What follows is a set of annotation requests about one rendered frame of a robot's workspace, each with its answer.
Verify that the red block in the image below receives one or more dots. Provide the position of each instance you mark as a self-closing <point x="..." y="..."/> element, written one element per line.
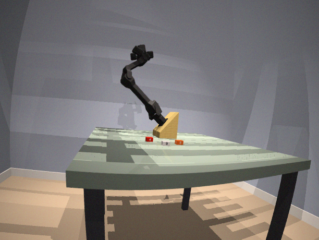
<point x="149" y="139"/>

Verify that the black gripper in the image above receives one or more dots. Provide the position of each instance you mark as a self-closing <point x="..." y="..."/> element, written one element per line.
<point x="133" y="55"/>

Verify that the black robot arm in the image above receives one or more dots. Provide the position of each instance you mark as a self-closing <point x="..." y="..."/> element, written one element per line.
<point x="127" y="80"/>

